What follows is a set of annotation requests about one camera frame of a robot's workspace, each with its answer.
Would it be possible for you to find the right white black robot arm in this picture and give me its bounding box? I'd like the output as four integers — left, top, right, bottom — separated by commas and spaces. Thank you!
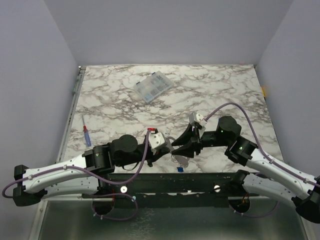
172, 113, 320, 224

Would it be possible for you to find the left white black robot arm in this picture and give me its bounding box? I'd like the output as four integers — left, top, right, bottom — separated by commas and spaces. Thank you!
12, 132, 170, 207

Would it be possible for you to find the clear plastic organizer box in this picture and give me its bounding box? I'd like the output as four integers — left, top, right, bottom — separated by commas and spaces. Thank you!
133, 71, 174, 103

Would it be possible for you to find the red blue screwdriver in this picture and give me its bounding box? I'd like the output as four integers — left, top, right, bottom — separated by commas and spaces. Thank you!
81, 115, 92, 147

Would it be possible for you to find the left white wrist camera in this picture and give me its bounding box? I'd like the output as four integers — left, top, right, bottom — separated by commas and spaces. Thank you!
148, 132, 167, 154

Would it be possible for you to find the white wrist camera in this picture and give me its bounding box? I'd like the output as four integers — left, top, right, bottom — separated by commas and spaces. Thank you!
189, 112, 207, 127
148, 132, 167, 154

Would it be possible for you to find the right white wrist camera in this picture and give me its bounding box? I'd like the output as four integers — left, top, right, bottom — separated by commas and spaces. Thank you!
189, 112, 207, 127

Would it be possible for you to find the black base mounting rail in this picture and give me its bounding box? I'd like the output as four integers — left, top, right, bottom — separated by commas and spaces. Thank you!
81, 170, 261, 208

